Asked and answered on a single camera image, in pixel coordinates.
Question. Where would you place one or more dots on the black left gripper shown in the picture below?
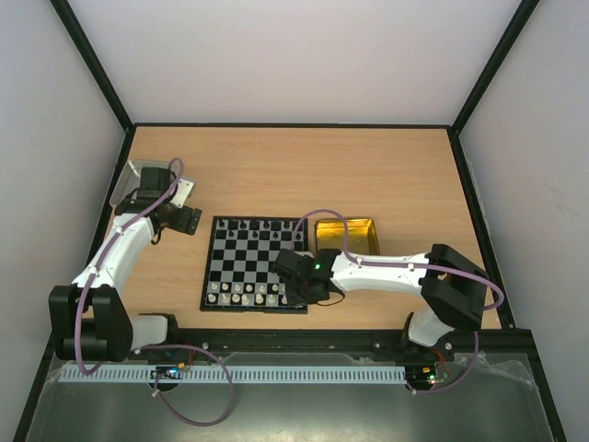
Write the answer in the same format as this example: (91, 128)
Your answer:
(190, 221)

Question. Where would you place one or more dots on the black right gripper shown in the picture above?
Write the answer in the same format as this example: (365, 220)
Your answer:
(294, 287)

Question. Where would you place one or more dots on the gold metal tin box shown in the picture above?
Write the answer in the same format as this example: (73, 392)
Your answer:
(362, 237)

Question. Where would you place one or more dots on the silver metal tin lid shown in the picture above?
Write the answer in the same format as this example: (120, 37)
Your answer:
(131, 175)

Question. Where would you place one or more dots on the black silver chess board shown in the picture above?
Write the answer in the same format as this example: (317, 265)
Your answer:
(241, 265)

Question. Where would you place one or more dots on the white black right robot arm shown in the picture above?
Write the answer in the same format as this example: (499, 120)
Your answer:
(452, 286)

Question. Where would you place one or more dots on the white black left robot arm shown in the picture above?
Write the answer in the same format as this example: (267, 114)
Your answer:
(90, 324)

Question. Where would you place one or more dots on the right controller circuit board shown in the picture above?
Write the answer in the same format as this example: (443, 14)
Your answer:
(425, 377)

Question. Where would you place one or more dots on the controller circuit board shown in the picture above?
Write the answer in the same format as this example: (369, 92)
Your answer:
(176, 372)
(425, 377)

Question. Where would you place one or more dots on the left controller circuit board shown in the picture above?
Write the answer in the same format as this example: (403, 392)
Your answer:
(176, 372)

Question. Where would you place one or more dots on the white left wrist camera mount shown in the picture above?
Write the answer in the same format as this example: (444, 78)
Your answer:
(183, 192)

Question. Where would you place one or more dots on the white slotted cable duct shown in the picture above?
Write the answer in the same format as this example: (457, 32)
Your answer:
(369, 375)

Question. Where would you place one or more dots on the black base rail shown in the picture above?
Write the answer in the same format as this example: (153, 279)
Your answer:
(379, 345)

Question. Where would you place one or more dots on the black enclosure frame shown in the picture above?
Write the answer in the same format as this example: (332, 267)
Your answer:
(517, 23)

